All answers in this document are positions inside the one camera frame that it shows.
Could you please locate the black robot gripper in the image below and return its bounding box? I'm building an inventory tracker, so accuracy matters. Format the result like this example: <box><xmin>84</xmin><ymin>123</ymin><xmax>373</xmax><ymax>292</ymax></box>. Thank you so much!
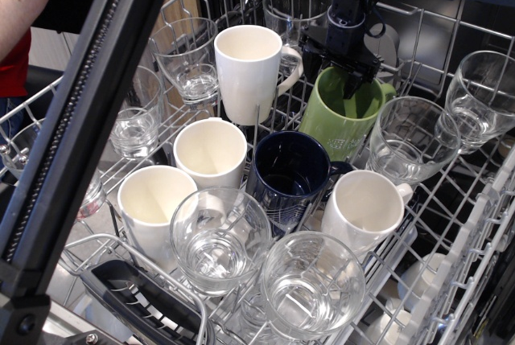
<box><xmin>299</xmin><ymin>0</ymin><xmax>380</xmax><ymax>100</ymax></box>

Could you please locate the green ceramic mug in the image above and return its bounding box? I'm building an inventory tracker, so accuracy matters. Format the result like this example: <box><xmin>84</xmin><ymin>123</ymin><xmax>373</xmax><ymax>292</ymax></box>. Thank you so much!
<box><xmin>299</xmin><ymin>67</ymin><xmax>397</xmax><ymax>161</ymax></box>

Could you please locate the black robot arm beam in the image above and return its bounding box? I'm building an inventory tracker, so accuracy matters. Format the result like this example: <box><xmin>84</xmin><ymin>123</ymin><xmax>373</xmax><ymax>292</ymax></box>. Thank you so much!
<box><xmin>1</xmin><ymin>0</ymin><xmax>163</xmax><ymax>344</ymax></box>

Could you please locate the white cup centre left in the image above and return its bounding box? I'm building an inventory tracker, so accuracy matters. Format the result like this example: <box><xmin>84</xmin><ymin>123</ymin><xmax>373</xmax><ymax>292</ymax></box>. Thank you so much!
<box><xmin>173</xmin><ymin>117</ymin><xmax>247</xmax><ymax>189</ymax></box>

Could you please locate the clear glass back centre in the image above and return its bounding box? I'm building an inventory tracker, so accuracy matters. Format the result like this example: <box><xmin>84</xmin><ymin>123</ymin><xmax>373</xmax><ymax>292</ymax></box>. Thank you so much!
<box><xmin>262</xmin><ymin>0</ymin><xmax>332</xmax><ymax>55</ymax></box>

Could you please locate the clear glass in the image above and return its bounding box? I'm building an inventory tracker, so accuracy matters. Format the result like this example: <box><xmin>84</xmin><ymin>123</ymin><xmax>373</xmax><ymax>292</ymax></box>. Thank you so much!
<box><xmin>109</xmin><ymin>66</ymin><xmax>164</xmax><ymax>159</ymax></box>
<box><xmin>261</xmin><ymin>231</ymin><xmax>365</xmax><ymax>340</ymax></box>
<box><xmin>262</xmin><ymin>0</ymin><xmax>332</xmax><ymax>55</ymax></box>
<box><xmin>1</xmin><ymin>118</ymin><xmax>106</xmax><ymax>221</ymax></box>
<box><xmin>170</xmin><ymin>187</ymin><xmax>272</xmax><ymax>296</ymax></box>
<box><xmin>445</xmin><ymin>51</ymin><xmax>514</xmax><ymax>154</ymax></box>
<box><xmin>149</xmin><ymin>17</ymin><xmax>219</xmax><ymax>107</ymax></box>
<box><xmin>366</xmin><ymin>96</ymin><xmax>461</xmax><ymax>186</ymax></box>

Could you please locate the tall white ceramic mug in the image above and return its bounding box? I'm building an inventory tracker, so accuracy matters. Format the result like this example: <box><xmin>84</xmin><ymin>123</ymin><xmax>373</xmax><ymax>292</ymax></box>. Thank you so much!
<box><xmin>214</xmin><ymin>25</ymin><xmax>303</xmax><ymax>126</ymax></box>

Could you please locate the clear glass right middle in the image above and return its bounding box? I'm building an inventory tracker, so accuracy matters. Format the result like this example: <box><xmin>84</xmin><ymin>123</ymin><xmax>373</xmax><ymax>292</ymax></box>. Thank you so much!
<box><xmin>366</xmin><ymin>96</ymin><xmax>461</xmax><ymax>186</ymax></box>

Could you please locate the dark blue ceramic mug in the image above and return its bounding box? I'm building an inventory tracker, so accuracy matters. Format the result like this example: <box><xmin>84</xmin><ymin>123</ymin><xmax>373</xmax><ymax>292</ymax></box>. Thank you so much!
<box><xmin>245</xmin><ymin>131</ymin><xmax>352</xmax><ymax>236</ymax></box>

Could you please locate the white mug right front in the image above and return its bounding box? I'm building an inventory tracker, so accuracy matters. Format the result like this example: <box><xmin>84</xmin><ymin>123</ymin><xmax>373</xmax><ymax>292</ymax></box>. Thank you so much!
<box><xmin>320</xmin><ymin>170</ymin><xmax>413</xmax><ymax>259</ymax></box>

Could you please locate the clear glass far right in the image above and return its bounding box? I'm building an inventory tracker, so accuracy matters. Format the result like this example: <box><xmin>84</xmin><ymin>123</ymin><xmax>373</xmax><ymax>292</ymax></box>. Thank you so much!
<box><xmin>445</xmin><ymin>51</ymin><xmax>514</xmax><ymax>154</ymax></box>

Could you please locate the clear glass back left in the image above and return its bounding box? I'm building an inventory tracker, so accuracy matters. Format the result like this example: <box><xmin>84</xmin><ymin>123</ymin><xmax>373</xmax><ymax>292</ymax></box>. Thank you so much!
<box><xmin>149</xmin><ymin>17</ymin><xmax>219</xmax><ymax>107</ymax></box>

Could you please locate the clear glass front centre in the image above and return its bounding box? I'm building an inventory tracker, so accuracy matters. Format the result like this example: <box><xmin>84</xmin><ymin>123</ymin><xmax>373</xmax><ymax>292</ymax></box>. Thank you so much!
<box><xmin>170</xmin><ymin>187</ymin><xmax>272</xmax><ymax>296</ymax></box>

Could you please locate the clear glass left middle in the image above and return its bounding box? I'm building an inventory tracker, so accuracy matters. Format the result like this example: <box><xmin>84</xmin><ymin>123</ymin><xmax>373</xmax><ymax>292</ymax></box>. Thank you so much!
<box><xmin>109</xmin><ymin>66</ymin><xmax>164</xmax><ymax>159</ymax></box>

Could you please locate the clear glass front right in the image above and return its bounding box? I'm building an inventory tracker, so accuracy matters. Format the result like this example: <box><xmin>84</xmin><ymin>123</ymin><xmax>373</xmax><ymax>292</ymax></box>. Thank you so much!
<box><xmin>261</xmin><ymin>231</ymin><xmax>365</xmax><ymax>340</ymax></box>

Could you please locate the white mug front left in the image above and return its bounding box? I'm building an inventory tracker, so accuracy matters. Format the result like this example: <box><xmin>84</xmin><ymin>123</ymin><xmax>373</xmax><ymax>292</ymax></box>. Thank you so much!
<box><xmin>117</xmin><ymin>165</ymin><xmax>197</xmax><ymax>273</ymax></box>

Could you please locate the white dishes lower rack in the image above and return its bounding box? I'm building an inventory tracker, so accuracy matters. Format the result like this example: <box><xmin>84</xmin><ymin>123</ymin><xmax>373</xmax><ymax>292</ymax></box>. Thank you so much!
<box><xmin>369</xmin><ymin>253</ymin><xmax>446</xmax><ymax>344</ymax></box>

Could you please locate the clear glass far left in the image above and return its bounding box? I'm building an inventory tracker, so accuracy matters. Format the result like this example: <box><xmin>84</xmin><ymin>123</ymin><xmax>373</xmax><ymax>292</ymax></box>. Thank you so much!
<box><xmin>1</xmin><ymin>118</ymin><xmax>106</xmax><ymax>221</ymax></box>

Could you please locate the metal wire dishwasher rack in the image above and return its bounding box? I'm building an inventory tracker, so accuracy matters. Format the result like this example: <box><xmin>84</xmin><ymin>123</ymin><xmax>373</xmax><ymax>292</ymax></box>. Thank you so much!
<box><xmin>1</xmin><ymin>0</ymin><xmax>514</xmax><ymax>344</ymax></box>

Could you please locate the black rack handle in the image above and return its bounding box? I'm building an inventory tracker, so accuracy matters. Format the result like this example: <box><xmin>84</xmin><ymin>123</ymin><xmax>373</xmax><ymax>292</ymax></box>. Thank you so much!
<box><xmin>80</xmin><ymin>260</ymin><xmax>201</xmax><ymax>344</ymax></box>

